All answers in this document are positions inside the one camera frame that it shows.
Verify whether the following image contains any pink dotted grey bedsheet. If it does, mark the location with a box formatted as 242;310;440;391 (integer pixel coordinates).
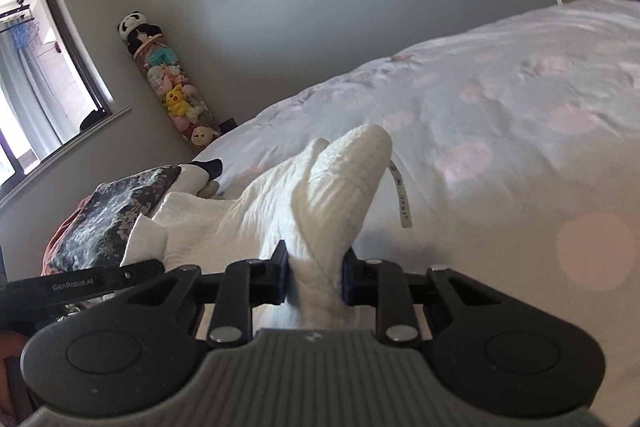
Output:
204;0;639;390

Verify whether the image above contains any rust orange garment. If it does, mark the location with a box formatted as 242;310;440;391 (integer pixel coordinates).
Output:
40;196;90;277

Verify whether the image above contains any white crinkle muslin garment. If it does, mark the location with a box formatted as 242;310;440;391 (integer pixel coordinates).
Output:
122;124;412;329

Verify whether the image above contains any stuffed toy hanging column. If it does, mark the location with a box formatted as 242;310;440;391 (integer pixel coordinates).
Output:
117;11;220;152

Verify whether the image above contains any window with grey frame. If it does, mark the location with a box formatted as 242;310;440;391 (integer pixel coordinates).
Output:
1;0;128;202

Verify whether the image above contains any dark floral folded garment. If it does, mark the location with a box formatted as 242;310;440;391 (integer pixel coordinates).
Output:
51;165;180;274

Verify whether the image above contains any folded white sweater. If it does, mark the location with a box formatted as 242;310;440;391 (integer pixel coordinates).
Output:
170;164;219;198

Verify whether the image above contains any black sock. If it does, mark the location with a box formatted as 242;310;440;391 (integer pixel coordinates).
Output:
191;158;224;181

